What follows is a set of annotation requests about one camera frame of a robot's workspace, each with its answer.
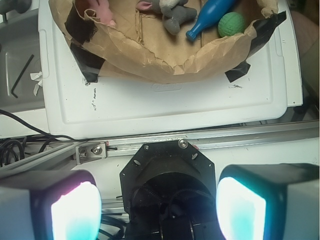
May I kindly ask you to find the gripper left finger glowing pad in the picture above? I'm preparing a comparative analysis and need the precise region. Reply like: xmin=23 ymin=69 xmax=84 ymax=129
xmin=0 ymin=170 xmax=102 ymax=240

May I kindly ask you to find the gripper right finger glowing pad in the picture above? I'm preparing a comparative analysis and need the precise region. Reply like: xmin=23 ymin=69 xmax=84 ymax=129
xmin=216 ymin=163 xmax=320 ymax=240

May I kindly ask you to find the green textured ball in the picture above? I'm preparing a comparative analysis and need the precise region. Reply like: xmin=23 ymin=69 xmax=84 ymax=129
xmin=218 ymin=12 xmax=246 ymax=38

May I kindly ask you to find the white plastic bin lid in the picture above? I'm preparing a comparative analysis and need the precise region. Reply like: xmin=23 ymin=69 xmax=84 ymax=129
xmin=38 ymin=0 xmax=303 ymax=139

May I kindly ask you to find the black allen key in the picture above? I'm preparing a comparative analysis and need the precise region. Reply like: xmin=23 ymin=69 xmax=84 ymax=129
xmin=10 ymin=54 xmax=34 ymax=99

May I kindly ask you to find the brown paper bag tray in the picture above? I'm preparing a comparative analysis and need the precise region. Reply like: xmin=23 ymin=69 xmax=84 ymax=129
xmin=48 ymin=0 xmax=287 ymax=84

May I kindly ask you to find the pink plush bunny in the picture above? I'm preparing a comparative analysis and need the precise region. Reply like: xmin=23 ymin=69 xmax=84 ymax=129
xmin=88 ymin=0 xmax=116 ymax=27

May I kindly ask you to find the blue plastic bowling pin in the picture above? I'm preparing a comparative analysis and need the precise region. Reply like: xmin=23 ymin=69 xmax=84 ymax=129
xmin=185 ymin=0 xmax=236 ymax=42

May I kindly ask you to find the grey plush bunny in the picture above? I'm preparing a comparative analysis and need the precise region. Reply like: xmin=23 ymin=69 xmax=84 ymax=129
xmin=135 ymin=0 xmax=197 ymax=36

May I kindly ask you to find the metal corner bracket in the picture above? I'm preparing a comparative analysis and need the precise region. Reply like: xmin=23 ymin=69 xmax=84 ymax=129
xmin=75 ymin=141 xmax=107 ymax=165

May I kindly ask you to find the aluminium extrusion rail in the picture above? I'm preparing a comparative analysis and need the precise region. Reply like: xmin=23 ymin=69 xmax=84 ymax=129
xmin=1 ymin=120 xmax=320 ymax=173

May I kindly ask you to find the black cable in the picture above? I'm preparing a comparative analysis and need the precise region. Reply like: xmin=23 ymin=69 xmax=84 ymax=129
xmin=0 ymin=108 xmax=86 ymax=168

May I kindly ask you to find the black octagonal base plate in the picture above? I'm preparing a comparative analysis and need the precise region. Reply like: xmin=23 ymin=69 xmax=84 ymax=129
xmin=119 ymin=139 xmax=221 ymax=240

